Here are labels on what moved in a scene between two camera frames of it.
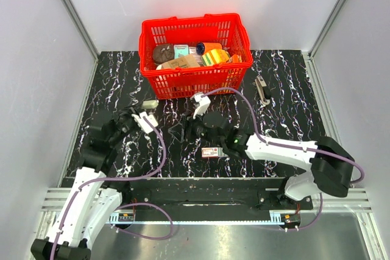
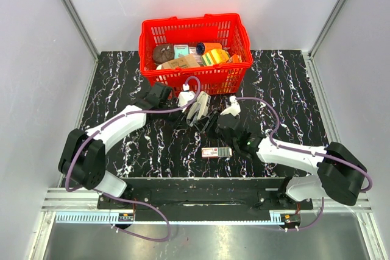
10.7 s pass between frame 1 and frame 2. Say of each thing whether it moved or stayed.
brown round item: stayed
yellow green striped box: stayed
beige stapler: moved
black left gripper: moved
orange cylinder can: stayed
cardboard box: stayed
